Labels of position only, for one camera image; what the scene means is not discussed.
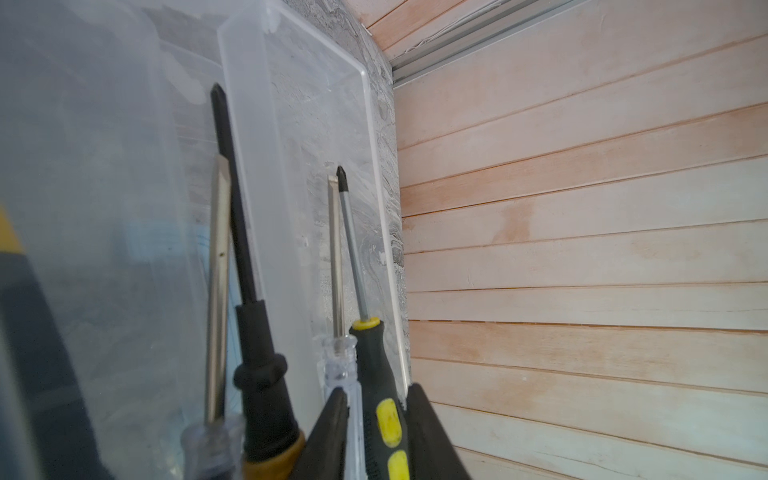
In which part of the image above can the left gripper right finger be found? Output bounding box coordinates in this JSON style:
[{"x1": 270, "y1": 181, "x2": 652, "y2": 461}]
[{"x1": 405, "y1": 383, "x2": 471, "y2": 480}]

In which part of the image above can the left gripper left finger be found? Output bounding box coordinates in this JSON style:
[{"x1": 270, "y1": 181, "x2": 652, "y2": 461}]
[{"x1": 289, "y1": 387, "x2": 349, "y2": 480}]

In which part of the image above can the yellow handled screwdriver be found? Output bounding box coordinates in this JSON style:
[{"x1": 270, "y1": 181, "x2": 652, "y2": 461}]
[{"x1": 210, "y1": 84, "x2": 305, "y2": 479}]

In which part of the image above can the yellow black small screwdriver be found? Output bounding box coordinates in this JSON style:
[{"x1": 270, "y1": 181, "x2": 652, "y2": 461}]
[{"x1": 336, "y1": 166, "x2": 411, "y2": 480}]

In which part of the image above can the clear handled screwdriver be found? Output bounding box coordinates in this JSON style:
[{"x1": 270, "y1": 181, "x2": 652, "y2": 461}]
[
  {"x1": 324, "y1": 175, "x2": 367, "y2": 479},
  {"x1": 181, "y1": 154, "x2": 244, "y2": 479}
]

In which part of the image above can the yellow black utility knife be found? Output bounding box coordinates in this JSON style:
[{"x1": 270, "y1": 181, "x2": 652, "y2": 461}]
[{"x1": 1, "y1": 212, "x2": 113, "y2": 479}]

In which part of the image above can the blue plastic tool box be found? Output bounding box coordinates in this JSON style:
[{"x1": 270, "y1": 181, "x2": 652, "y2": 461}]
[{"x1": 1, "y1": 1, "x2": 409, "y2": 479}]

